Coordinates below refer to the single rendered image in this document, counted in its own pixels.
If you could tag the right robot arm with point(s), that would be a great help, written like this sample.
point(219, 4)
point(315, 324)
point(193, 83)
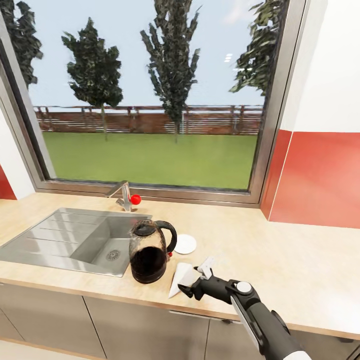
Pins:
point(267, 329)

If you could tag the cabinet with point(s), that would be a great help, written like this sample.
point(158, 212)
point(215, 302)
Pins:
point(117, 330)

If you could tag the saucer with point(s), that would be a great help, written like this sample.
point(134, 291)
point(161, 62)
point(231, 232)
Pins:
point(185, 244)

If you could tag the electric kettle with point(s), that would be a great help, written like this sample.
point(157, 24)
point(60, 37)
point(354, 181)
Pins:
point(148, 251)

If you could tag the fixed window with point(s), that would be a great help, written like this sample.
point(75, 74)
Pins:
point(182, 98)

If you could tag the paper coffee filter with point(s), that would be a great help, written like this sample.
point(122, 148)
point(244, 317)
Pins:
point(184, 275)

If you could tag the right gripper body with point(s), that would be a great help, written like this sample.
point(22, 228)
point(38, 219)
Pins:
point(206, 286)

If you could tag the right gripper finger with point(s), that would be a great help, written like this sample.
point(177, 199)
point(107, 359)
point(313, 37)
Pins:
point(186, 290)

